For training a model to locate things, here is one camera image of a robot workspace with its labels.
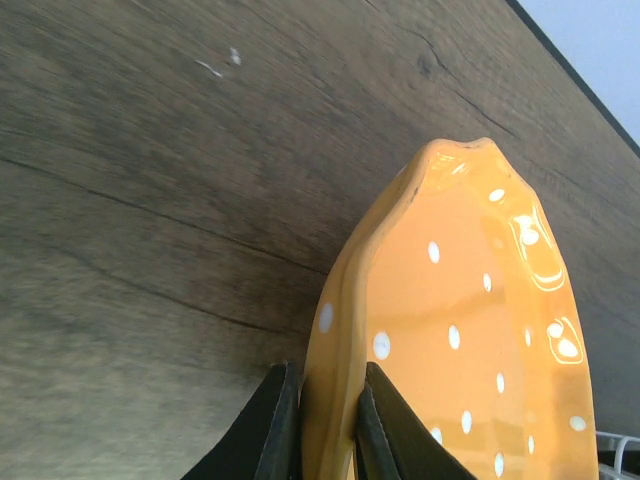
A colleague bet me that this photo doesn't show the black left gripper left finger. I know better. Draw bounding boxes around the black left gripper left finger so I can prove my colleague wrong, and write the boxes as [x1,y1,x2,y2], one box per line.
[183,362,302,480]

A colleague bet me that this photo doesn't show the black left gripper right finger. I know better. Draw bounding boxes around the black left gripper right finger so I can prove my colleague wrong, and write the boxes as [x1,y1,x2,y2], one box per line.
[355,362,474,480]

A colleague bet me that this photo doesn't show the orange polka dot plate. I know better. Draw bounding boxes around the orange polka dot plate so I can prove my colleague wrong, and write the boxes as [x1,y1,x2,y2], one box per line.
[301,138,598,479]

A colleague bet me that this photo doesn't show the white wire dish rack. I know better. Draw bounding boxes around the white wire dish rack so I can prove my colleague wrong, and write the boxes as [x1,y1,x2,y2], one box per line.
[596,431,639,480]

